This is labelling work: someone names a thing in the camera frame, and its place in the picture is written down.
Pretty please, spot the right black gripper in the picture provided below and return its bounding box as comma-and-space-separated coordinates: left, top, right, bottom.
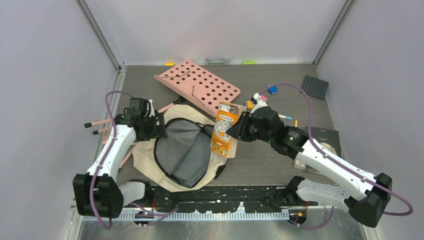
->
226, 111, 274, 144

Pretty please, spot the orange treehouse book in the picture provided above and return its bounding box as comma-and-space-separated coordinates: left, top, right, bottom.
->
211, 102, 247, 159

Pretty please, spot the cream canvas backpack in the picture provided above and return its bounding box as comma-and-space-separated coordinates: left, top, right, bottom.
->
132, 104, 227, 193

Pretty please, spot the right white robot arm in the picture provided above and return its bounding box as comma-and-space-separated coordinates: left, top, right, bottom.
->
226, 106, 393, 228

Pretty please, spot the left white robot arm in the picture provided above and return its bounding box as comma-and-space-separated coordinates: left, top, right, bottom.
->
72, 97, 167, 219

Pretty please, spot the yellow eraser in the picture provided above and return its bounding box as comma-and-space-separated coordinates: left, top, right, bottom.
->
245, 100, 255, 111

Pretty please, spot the blue capped white marker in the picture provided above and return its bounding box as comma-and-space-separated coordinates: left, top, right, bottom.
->
278, 114, 292, 120

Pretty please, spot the pink music stand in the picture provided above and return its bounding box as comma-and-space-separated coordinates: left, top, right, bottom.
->
84, 58, 242, 170

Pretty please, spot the blue eraser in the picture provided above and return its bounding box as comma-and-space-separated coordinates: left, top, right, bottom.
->
267, 86, 278, 95

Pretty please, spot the floral cover small book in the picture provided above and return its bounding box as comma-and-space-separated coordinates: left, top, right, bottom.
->
293, 160, 308, 171

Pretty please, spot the green tape piece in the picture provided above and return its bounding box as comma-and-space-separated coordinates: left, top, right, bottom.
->
242, 60, 256, 65

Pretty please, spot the dark grey studded plate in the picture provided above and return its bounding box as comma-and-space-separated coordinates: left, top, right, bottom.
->
301, 75, 329, 101

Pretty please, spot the black moon sixpence book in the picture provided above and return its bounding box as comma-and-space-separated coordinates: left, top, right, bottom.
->
311, 126, 343, 158

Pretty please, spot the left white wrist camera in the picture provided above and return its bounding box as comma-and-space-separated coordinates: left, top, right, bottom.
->
145, 99, 155, 118

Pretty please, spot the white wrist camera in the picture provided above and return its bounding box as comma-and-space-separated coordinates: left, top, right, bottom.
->
250, 93, 268, 114
145, 99, 155, 118

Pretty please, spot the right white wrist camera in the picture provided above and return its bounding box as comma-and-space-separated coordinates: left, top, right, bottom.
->
250, 93, 268, 114

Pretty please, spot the metal wall bracket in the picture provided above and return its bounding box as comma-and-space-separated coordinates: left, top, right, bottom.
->
205, 58, 231, 66

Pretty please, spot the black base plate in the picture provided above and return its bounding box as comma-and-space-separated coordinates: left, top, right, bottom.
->
135, 185, 318, 214

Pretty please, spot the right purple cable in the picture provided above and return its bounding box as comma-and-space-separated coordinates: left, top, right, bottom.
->
261, 82, 414, 231

